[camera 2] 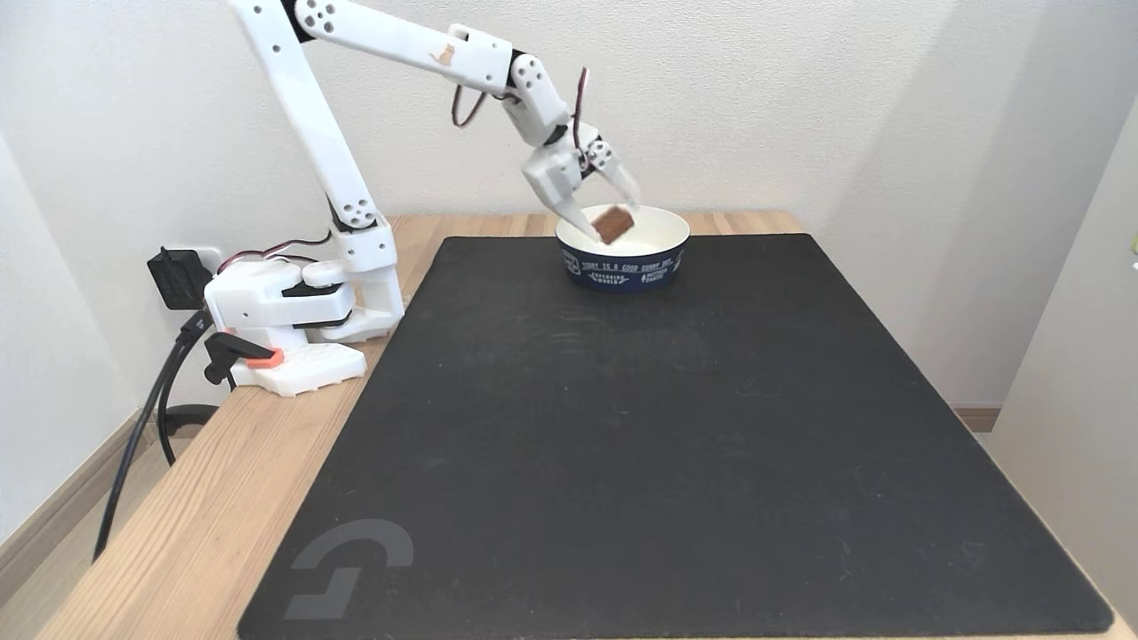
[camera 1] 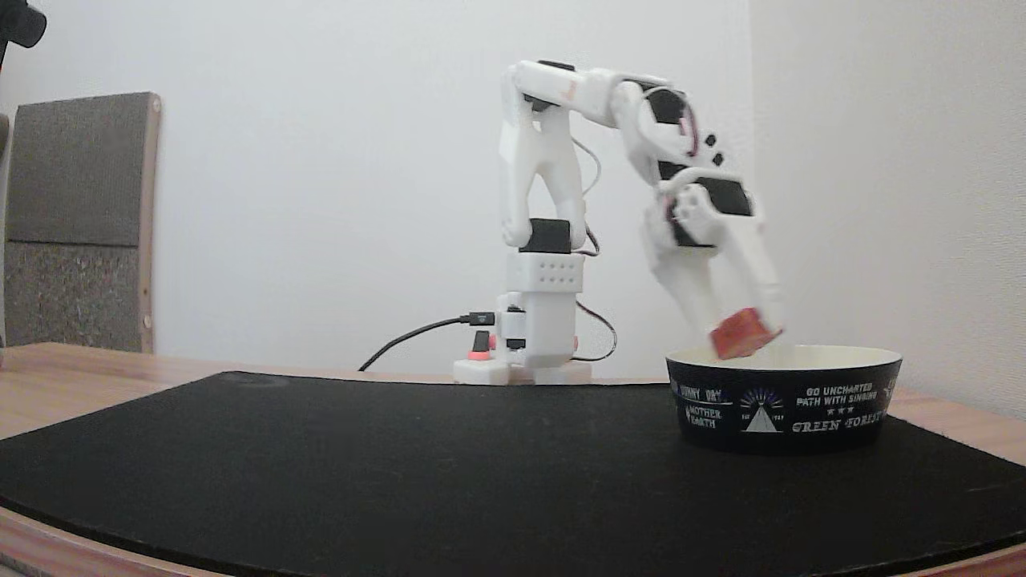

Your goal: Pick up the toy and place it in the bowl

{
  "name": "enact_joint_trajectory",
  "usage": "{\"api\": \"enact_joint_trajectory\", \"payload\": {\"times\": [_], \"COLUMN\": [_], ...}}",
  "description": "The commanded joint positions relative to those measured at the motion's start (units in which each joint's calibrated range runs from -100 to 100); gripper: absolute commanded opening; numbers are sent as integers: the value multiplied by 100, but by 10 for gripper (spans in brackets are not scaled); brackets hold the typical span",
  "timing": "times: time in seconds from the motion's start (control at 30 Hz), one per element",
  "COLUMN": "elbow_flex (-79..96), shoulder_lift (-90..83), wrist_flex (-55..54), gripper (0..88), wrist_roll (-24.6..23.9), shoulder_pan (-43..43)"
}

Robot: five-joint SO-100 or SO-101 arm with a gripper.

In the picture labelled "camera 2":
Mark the dark blue printed bowl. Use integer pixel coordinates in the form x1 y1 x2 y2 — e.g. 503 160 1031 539
555 204 692 294

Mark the black power cable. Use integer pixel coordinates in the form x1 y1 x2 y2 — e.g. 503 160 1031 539
156 351 220 468

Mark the black power adapter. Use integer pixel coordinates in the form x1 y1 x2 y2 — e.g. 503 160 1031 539
147 247 215 311

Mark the black usb cable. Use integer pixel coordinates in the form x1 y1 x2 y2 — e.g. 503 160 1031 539
92 307 216 564

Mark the red cube toy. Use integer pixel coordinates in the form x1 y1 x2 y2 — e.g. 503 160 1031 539
591 206 636 245

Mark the black desk mat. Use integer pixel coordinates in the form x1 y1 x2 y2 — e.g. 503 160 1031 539
237 233 1115 639

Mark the thin servo wire loop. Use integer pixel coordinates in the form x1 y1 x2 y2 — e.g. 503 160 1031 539
573 67 591 152
451 84 489 129

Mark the red black servo wire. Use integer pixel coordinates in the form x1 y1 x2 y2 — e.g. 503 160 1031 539
217 233 333 273

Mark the black orange table clamp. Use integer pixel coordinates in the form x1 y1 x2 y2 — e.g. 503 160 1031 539
204 330 285 386

